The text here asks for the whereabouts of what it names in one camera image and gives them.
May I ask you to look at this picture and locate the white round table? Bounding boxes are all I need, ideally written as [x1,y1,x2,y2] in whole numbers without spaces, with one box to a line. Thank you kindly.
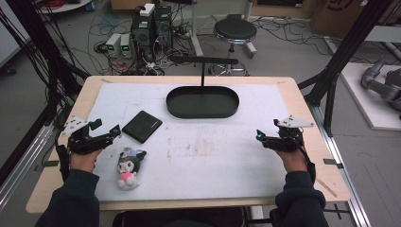
[37,0,93,14]

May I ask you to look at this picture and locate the cardboard box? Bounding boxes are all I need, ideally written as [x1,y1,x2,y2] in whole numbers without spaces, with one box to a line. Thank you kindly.
[309,0,393,40]

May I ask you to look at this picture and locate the black metal frame post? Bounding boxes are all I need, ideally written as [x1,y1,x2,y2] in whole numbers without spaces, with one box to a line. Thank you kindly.
[6,0,91,127]
[297,0,395,137]

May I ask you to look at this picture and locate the plush doll keychain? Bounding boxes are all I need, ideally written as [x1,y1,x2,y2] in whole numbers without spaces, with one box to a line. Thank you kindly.
[115,147,148,191]

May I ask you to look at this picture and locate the person's left hand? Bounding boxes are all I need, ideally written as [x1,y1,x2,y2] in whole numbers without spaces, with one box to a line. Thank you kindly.
[68,148,104,174]

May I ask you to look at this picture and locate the tangle of floor cables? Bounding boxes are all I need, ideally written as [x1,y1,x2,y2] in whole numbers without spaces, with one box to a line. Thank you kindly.
[88,12,190,77]

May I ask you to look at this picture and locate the black oval tray with hanger bar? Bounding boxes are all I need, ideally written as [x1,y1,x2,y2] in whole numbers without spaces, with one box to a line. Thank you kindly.
[166,55,240,120]

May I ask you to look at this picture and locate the white floor board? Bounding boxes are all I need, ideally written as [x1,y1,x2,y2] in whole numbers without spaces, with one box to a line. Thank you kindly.
[340,61,401,132]

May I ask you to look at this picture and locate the black wallet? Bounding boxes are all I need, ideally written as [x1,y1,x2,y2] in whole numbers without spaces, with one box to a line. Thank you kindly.
[121,110,164,145]

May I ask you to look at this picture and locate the person's dark legs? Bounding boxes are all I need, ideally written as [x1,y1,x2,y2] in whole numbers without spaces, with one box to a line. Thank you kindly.
[112,206,251,227]

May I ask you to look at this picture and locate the right hand-held gripper cable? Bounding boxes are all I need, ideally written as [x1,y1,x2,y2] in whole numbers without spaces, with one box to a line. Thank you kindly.
[285,127,317,185]

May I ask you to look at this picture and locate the white table mat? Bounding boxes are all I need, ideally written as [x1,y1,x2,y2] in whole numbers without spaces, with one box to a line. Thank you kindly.
[87,81,290,203]

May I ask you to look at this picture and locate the grey power supply unit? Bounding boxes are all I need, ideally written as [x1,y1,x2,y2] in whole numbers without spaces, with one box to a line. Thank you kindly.
[119,33,133,59]
[105,32,122,59]

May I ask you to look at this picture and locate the black round stool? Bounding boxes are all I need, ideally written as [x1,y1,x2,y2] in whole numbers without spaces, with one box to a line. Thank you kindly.
[209,17,258,78]

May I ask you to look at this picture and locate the white desk leg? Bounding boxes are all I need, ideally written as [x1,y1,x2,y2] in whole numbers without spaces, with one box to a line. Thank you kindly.
[188,0,205,58]

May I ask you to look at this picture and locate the black computer tower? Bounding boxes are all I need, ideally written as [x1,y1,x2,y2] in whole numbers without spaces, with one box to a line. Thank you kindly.
[130,3,156,62]
[154,4,173,51]

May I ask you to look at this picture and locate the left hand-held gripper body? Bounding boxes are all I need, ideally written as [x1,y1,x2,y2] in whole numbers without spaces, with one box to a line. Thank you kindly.
[61,115,114,156]

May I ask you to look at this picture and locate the person's right hand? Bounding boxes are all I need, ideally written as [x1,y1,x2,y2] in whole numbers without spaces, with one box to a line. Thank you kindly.
[275,148,308,173]

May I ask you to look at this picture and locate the aluminium floor rail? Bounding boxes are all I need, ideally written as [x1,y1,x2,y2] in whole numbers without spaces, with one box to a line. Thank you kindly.
[307,102,373,227]
[0,124,56,212]

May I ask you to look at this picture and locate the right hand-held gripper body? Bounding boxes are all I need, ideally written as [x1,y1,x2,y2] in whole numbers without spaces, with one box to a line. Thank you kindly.
[263,114,315,153]

